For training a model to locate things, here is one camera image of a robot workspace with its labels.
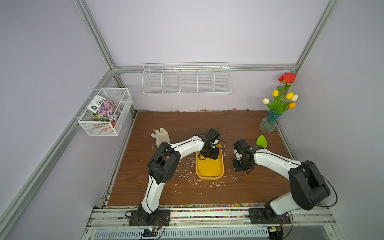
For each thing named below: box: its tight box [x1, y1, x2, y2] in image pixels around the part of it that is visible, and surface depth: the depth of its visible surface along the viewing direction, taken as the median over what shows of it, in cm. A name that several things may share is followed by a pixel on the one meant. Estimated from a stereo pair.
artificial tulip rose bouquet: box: [262, 72, 299, 115], surface depth 91 cm
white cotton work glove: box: [150, 127, 171, 148], surface depth 107 cm
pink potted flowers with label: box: [87, 95, 123, 128], surface depth 75 cm
